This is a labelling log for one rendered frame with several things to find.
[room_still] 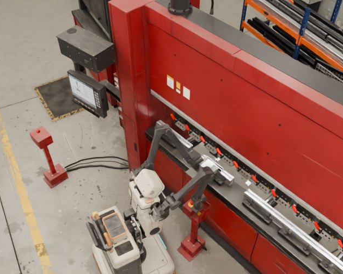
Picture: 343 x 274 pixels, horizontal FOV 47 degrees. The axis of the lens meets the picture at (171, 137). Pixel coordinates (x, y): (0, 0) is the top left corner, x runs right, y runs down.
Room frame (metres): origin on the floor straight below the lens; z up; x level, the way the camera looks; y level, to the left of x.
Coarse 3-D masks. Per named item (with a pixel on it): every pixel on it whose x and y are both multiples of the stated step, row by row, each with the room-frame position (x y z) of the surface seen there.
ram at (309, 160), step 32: (160, 32) 2.87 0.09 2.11; (160, 64) 2.88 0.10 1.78; (192, 64) 2.58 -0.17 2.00; (192, 96) 2.57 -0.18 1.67; (224, 96) 2.31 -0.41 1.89; (256, 96) 2.11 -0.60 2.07; (224, 128) 2.28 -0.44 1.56; (256, 128) 2.06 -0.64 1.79; (288, 128) 1.89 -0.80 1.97; (320, 128) 1.73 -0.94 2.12; (256, 160) 2.02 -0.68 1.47; (288, 160) 1.83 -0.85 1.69; (320, 160) 1.68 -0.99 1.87; (320, 192) 1.61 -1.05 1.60
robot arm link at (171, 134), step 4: (168, 132) 2.23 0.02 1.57; (172, 132) 2.26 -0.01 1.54; (168, 136) 2.24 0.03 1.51; (172, 136) 2.25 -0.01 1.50; (176, 136) 2.27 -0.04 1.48; (172, 140) 2.24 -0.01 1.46; (176, 140) 2.25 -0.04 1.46; (176, 144) 2.24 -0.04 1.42; (180, 144) 2.24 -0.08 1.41; (180, 148) 2.23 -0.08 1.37; (184, 148) 2.24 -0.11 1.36; (180, 152) 2.22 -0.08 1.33; (184, 152) 2.22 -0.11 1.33; (184, 156) 2.21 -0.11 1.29; (188, 156) 2.21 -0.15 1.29; (192, 160) 2.21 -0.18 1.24
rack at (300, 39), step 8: (248, 0) 4.82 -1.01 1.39; (288, 0) 4.83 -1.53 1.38; (336, 0) 4.18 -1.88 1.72; (256, 8) 4.66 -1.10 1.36; (336, 8) 4.18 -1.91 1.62; (272, 16) 4.38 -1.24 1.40; (304, 16) 3.97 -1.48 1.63; (336, 16) 4.14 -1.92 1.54; (240, 24) 4.90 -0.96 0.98; (248, 24) 4.78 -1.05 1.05; (280, 24) 4.24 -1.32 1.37; (304, 24) 3.92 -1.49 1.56; (256, 32) 4.59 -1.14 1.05; (288, 32) 4.10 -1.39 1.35; (296, 32) 4.02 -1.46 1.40; (304, 32) 3.92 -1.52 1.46; (264, 40) 4.43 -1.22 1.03; (296, 40) 3.96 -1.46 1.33; (304, 40) 3.86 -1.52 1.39; (296, 48) 3.94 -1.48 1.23; (312, 48) 3.74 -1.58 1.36; (296, 56) 3.91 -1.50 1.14; (320, 56) 3.62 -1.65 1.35; (328, 56) 3.55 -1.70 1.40; (336, 64) 3.42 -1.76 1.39
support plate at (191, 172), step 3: (204, 159) 2.42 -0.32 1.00; (201, 162) 2.39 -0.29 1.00; (213, 165) 2.35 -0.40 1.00; (210, 168) 2.31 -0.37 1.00; (213, 168) 2.31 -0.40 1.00; (216, 168) 2.31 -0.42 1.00; (186, 171) 2.27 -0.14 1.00; (189, 171) 2.27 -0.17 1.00; (192, 171) 2.27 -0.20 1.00; (195, 171) 2.27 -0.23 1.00; (213, 171) 2.27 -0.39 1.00; (189, 174) 2.24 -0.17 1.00; (192, 174) 2.24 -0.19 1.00; (195, 174) 2.24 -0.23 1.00; (192, 177) 2.20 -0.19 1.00; (198, 183) 2.14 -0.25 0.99
